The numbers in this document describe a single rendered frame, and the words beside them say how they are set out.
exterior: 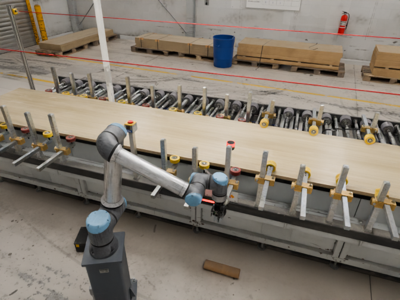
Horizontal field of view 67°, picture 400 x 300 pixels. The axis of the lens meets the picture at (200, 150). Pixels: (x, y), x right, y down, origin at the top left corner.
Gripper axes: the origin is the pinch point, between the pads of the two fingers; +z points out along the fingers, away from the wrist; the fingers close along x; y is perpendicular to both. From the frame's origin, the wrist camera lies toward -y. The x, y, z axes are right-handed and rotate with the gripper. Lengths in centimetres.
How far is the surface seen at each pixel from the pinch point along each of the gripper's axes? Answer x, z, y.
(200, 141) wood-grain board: -39, -7, -79
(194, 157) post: -28.9, -20.5, -34.9
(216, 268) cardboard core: -4, 76, -20
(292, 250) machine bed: 55, 72, -57
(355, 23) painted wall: 144, -16, -742
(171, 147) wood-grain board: -59, -7, -61
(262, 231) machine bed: 27, 61, -59
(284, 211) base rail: 41, 13, -36
